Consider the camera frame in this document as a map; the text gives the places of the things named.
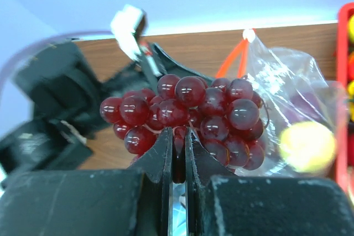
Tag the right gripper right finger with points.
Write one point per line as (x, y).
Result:
(219, 202)

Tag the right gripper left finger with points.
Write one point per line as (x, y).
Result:
(131, 201)

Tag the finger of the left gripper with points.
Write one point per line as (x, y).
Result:
(173, 67)

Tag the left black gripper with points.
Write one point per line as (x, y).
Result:
(70, 105)

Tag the purple grape bunch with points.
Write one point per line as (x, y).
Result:
(224, 115)

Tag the yellow bell pepper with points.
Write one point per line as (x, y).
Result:
(307, 147)

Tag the clear zip top bag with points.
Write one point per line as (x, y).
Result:
(293, 90)

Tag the red plastic fruit tray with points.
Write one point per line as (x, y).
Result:
(342, 77)

